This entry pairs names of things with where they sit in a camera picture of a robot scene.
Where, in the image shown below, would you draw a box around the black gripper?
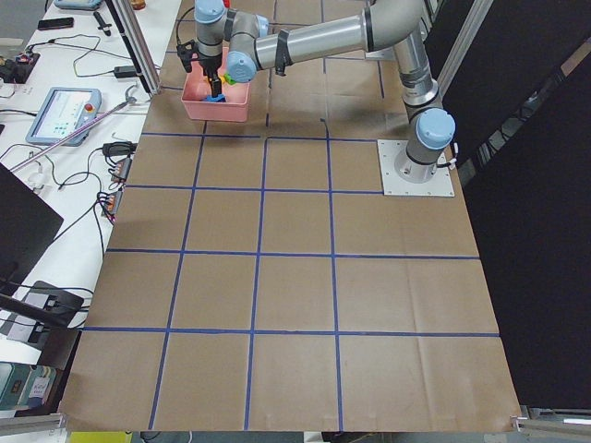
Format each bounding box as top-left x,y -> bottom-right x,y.
198,53 -> 223,98

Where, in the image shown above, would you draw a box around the blue toy block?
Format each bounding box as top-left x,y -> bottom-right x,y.
203,93 -> 226,102

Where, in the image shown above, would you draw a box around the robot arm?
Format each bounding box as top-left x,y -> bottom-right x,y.
176,1 -> 455,184

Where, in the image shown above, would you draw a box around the pink plastic box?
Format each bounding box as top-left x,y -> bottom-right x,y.
181,62 -> 251,123

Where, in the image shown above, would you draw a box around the black power adapter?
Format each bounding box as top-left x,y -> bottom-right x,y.
113,66 -> 138,78

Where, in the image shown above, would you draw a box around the teach pendant tablet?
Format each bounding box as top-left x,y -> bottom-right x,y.
26,87 -> 102,146

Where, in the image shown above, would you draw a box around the brown paper table cover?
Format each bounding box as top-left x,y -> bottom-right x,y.
59,0 -> 525,433

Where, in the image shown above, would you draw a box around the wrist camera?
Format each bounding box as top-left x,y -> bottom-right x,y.
176,40 -> 197,73

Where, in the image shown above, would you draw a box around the aluminium frame post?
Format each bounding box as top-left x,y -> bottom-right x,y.
105,0 -> 162,97

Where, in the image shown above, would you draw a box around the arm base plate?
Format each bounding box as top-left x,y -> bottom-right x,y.
377,139 -> 455,198

